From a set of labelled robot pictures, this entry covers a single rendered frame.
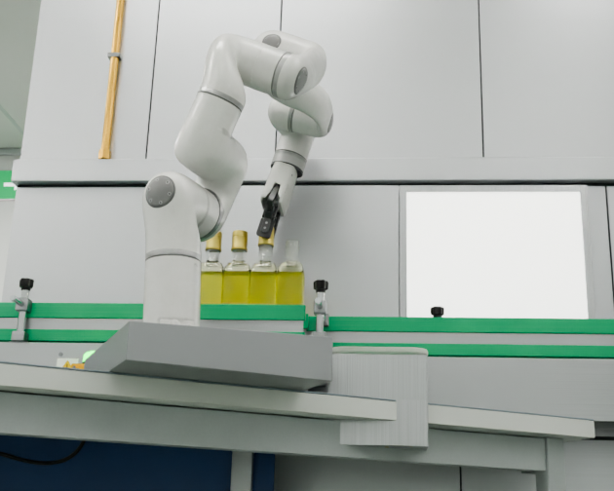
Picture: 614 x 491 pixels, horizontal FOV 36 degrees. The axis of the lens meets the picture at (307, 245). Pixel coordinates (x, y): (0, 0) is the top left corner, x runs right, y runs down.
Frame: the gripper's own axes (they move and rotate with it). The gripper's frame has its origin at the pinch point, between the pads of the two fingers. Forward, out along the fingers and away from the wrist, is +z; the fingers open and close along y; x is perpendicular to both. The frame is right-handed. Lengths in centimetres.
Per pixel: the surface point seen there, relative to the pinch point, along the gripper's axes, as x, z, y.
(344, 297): 19.5, 6.9, -11.7
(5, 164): -229, -91, -312
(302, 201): 3.5, -12.9, -11.8
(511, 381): 58, 19, 7
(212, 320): -2.0, 24.6, 13.3
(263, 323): 8.0, 22.7, 13.4
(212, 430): 11, 47, 44
